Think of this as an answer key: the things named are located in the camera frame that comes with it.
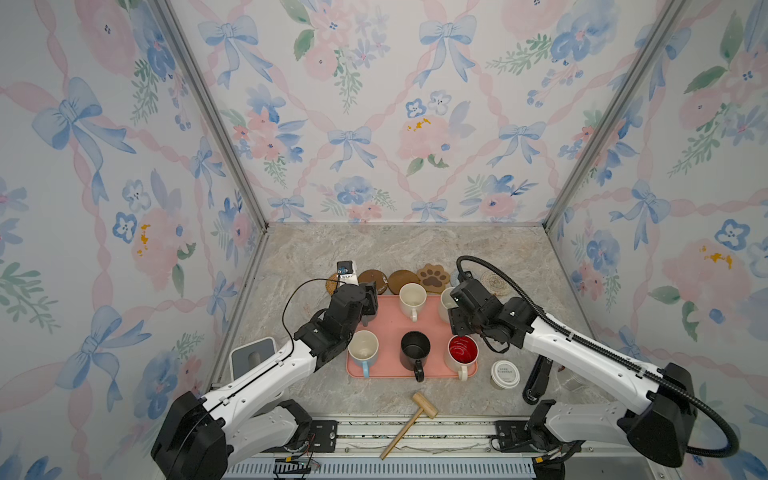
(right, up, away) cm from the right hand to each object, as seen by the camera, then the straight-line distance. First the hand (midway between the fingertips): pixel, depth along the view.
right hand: (460, 313), depth 80 cm
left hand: (-25, +9, -1) cm, 26 cm away
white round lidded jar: (+11, -15, -2) cm, 19 cm away
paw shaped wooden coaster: (-4, +8, +24) cm, 26 cm away
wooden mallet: (-10, -24, -2) cm, 26 cm away
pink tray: (-19, -6, +12) cm, 23 cm away
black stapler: (+20, -18, -1) cm, 27 cm away
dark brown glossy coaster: (-24, +9, +24) cm, 35 cm away
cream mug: (-12, +2, +13) cm, 18 cm away
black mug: (-11, -11, +6) cm, 17 cm away
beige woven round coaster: (+18, +6, +23) cm, 30 cm away
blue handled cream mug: (-26, -11, +5) cm, 29 cm away
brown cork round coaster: (-15, +8, +24) cm, 30 cm away
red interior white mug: (+2, -12, +6) cm, 14 cm away
